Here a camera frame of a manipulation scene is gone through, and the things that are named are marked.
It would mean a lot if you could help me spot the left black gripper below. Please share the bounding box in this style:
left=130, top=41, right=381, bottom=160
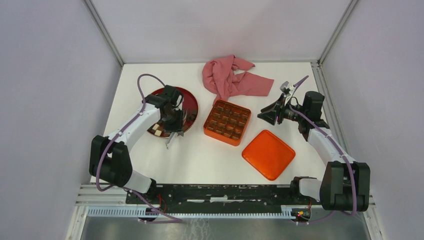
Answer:
left=162, top=107, right=185, bottom=137

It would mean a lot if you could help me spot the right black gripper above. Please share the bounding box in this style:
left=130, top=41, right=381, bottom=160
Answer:
left=257, top=93, right=307, bottom=126

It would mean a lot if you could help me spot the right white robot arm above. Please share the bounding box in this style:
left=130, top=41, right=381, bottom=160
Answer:
left=257, top=91, right=371, bottom=214

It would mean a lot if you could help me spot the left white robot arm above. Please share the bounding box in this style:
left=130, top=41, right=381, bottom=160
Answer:
left=88, top=85, right=186, bottom=204

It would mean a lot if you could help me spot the orange chocolate box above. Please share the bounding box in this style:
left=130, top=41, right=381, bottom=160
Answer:
left=203, top=99, right=252, bottom=147

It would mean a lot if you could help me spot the round dark red plate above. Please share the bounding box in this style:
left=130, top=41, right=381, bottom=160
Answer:
left=147, top=86, right=199, bottom=138

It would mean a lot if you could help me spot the orange box lid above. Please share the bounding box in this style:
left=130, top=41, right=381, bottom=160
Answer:
left=241, top=130, right=296, bottom=181

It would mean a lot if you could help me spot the pink cloth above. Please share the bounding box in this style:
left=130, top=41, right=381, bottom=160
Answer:
left=202, top=55, right=274, bottom=101

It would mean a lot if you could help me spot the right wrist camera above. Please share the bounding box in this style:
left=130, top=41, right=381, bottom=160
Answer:
left=279, top=81, right=297, bottom=103

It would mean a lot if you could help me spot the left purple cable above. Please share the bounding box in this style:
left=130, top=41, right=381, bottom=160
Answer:
left=95, top=73, right=167, bottom=193

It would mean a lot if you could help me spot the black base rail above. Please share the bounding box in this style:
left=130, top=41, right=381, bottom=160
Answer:
left=125, top=184, right=321, bottom=214

